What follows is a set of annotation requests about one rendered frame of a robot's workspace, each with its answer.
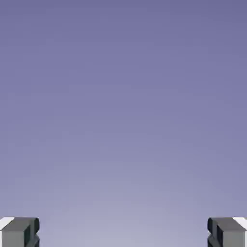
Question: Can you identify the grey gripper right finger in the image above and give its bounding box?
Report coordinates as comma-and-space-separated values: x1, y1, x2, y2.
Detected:
207, 216, 247, 247

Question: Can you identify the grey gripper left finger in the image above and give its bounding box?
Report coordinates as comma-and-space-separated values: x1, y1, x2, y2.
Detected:
0, 216, 41, 247

